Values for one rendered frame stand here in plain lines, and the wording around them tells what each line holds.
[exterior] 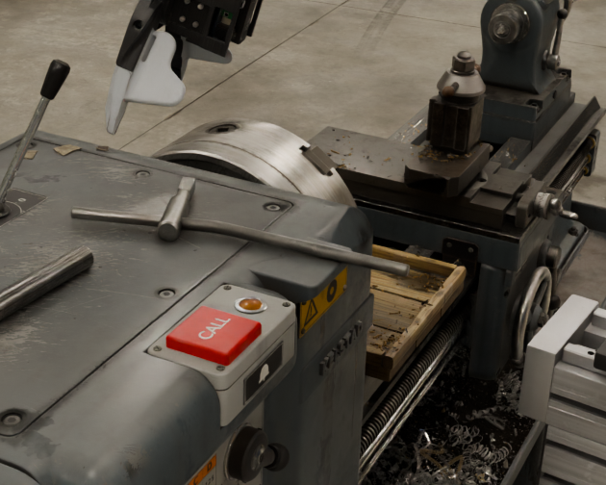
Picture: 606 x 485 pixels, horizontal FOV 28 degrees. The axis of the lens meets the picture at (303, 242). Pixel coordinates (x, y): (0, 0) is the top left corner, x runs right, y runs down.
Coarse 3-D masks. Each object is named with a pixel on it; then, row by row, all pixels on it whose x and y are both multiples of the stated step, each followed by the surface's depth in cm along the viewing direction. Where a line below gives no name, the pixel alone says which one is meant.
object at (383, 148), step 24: (312, 144) 213; (336, 144) 214; (360, 144) 214; (384, 144) 214; (408, 144) 215; (336, 168) 205; (360, 168) 205; (384, 168) 205; (504, 168) 209; (360, 192) 205; (384, 192) 203; (408, 192) 200; (480, 192) 199; (504, 192) 198; (528, 192) 199; (456, 216) 199; (480, 216) 197; (504, 216) 196; (528, 216) 196
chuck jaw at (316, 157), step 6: (312, 150) 152; (318, 150) 153; (306, 156) 148; (312, 156) 149; (318, 156) 152; (324, 156) 153; (312, 162) 148; (318, 162) 149; (324, 162) 152; (330, 162) 153; (318, 168) 148; (324, 168) 148; (330, 168) 152
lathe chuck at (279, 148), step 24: (216, 120) 153; (240, 120) 151; (168, 144) 150; (240, 144) 144; (264, 144) 145; (288, 144) 147; (288, 168) 143; (312, 168) 146; (312, 192) 143; (336, 192) 147
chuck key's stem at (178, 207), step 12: (192, 180) 126; (180, 192) 123; (192, 192) 125; (168, 204) 120; (180, 204) 120; (168, 216) 117; (180, 216) 118; (168, 228) 116; (180, 228) 117; (168, 240) 117
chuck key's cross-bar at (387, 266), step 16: (80, 208) 118; (144, 224) 118; (192, 224) 118; (208, 224) 118; (224, 224) 117; (256, 240) 116; (272, 240) 116; (288, 240) 115; (320, 256) 115; (336, 256) 114; (352, 256) 114; (368, 256) 113; (400, 272) 112
